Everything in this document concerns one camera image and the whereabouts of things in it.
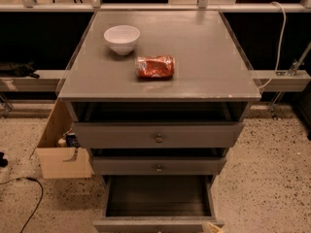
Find crushed orange soda can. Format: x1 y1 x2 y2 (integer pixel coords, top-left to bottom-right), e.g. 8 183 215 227
135 55 175 79

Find black object floor left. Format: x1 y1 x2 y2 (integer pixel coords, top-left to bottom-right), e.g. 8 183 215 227
0 151 8 167

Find grey bottom drawer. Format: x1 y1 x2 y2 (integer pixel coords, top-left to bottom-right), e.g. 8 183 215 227
93 176 224 233

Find wooden box on floor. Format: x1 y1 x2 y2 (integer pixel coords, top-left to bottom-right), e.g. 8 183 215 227
36 101 92 179

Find grey drawer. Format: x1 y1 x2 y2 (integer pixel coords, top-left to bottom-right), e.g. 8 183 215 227
93 176 224 233
90 156 226 176
73 122 244 149

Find white hanging cable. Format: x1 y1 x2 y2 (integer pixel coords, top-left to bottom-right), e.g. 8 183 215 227
258 1 288 90

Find grey drawer cabinet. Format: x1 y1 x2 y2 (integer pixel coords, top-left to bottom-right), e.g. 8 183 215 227
57 9 262 180

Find white ceramic bowl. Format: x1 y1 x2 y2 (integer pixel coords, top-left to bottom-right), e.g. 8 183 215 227
104 25 140 55

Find black object on rail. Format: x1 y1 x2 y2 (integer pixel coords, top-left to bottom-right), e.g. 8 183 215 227
0 62 40 79

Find metal bracket right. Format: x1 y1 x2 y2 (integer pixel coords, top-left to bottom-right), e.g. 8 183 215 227
268 42 311 120

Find black floor cable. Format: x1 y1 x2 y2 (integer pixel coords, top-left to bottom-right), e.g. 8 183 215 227
0 176 45 233

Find items inside wooden box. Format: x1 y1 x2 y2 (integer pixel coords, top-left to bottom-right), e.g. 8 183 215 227
56 130 81 162

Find grey middle drawer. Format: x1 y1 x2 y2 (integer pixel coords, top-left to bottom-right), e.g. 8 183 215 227
90 156 226 176

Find grey top drawer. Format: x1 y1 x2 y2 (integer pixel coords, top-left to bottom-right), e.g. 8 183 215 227
73 122 244 149

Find metal frame rail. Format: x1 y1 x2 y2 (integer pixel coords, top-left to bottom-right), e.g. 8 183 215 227
0 0 311 13

